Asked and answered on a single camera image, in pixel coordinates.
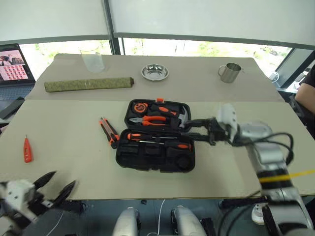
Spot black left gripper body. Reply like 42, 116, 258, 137
24, 188, 56, 217

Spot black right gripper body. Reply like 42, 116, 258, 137
208, 117, 233, 147

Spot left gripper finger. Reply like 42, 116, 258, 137
33, 171, 57, 190
51, 180, 77, 206

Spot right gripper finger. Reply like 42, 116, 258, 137
184, 117, 217, 128
182, 132, 213, 143

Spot small red voltage tester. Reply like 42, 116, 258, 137
23, 134, 33, 164

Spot black plastic tool case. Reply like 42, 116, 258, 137
115, 98, 196, 174

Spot orange black utility knife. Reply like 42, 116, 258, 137
99, 118, 121, 149

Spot silver claw hammer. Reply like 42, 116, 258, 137
169, 106, 190, 129

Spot orange black tape measure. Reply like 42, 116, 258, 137
132, 102, 148, 114

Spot shallow steel bowl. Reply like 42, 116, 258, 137
141, 63, 170, 81

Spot silver left robot leg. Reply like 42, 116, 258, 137
113, 207, 141, 236

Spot silver robot leg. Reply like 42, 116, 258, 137
171, 206, 207, 236
113, 207, 141, 236

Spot small white charger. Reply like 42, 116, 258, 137
269, 71, 280, 86

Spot flat black notebook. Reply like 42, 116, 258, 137
0, 96, 25, 120

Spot silver right robot leg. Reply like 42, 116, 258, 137
171, 206, 207, 236

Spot white shoe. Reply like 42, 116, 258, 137
251, 204, 266, 226

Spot person in black shirt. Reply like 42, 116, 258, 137
294, 65, 315, 141

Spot dark computer monitor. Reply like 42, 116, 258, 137
274, 48, 315, 88

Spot white roller blind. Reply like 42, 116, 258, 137
0, 0, 110, 42
108, 0, 315, 49

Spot rolled green mat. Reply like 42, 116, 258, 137
44, 76, 135, 93

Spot open laptop computer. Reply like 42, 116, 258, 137
0, 43, 36, 113

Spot clear plastic cup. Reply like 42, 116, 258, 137
79, 48, 105, 74

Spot black table support bracket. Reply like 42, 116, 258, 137
63, 199, 87, 214
219, 196, 268, 209

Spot orange black handled screwdriver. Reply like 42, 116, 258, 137
137, 140, 193, 149
125, 132, 178, 141

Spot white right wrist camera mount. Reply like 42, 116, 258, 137
216, 103, 239, 142

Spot thin white wire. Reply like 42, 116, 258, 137
48, 211, 65, 234

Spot orange black handled tool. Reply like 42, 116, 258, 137
150, 103, 178, 118

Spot orange handled pliers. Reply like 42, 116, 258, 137
129, 115, 168, 126

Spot steel mug with handle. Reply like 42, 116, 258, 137
218, 62, 243, 84

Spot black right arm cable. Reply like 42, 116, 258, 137
246, 132, 295, 170

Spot white floor cable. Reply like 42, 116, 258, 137
157, 199, 166, 236

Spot yellow plastic strap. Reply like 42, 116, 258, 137
260, 169, 315, 183

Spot dark window post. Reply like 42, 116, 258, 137
102, 0, 125, 56

